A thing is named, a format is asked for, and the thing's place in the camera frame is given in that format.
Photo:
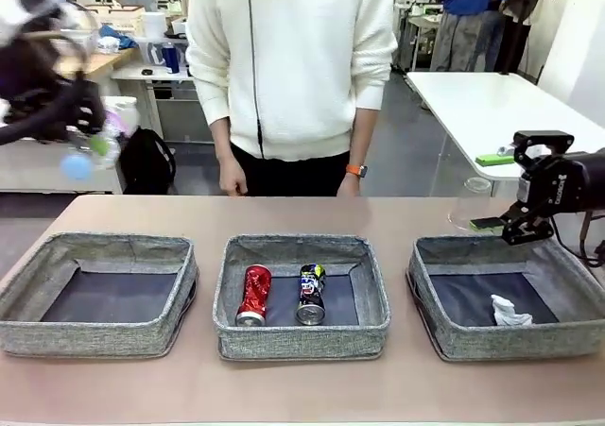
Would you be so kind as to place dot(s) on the black backpack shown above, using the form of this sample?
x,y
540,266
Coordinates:
x,y
146,161

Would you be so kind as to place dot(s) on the person's right hand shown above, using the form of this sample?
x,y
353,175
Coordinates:
x,y
233,178

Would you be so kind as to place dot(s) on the clear storage box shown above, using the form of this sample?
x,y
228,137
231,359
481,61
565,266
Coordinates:
x,y
153,53

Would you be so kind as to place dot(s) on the blue drink bottle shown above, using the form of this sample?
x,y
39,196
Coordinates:
x,y
171,57

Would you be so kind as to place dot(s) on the light wooden crate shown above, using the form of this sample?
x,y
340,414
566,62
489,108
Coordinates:
x,y
123,17

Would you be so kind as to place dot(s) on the background person in brown jacket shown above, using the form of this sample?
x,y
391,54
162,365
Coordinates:
x,y
524,20

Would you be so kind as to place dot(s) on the large white table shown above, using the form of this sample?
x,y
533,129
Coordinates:
x,y
496,109

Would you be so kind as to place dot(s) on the white paper roll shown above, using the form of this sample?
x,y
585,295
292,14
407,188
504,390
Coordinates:
x,y
153,24

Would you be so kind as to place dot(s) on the person's left forearm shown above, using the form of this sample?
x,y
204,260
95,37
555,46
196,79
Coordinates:
x,y
360,135

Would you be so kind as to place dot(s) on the green white device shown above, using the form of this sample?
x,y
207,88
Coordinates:
x,y
425,9

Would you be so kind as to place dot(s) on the person's left hand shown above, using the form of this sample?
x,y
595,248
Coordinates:
x,y
350,187

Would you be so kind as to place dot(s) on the wooden top table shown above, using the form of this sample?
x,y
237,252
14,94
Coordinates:
x,y
101,62

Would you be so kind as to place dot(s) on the background person in blue top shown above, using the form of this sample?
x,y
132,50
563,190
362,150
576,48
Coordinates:
x,y
468,10

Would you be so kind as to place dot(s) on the clear plastic cup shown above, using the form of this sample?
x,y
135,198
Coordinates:
x,y
468,204

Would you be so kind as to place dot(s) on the grey fabric basket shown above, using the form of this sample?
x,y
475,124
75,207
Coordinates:
x,y
85,338
302,343
496,345

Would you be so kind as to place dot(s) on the white knit sweater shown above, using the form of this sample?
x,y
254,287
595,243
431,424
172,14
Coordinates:
x,y
302,57

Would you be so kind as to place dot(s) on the black trousers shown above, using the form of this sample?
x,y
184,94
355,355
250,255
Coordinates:
x,y
293,175

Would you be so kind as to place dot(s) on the person's right forearm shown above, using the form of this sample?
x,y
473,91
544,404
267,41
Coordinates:
x,y
223,138

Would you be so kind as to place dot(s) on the white shelf desk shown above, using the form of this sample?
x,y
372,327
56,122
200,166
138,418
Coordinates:
x,y
165,79

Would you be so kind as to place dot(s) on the crushed black blue soda can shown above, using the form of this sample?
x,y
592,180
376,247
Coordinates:
x,y
312,289

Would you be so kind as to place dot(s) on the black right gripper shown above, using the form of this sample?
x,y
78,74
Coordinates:
x,y
550,185

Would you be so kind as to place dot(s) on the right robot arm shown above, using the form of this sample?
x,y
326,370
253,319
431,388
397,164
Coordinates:
x,y
598,180

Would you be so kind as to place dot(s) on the orange band smartwatch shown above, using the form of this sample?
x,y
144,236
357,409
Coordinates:
x,y
357,171

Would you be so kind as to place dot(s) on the clear plastic water bottle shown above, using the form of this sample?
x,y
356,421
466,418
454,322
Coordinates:
x,y
111,149

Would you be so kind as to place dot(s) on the crushed red soda can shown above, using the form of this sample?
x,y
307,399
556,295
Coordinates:
x,y
255,289

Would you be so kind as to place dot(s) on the blue cloth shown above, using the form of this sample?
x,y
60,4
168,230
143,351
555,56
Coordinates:
x,y
120,39

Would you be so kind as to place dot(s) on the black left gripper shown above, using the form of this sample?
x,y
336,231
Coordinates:
x,y
28,76

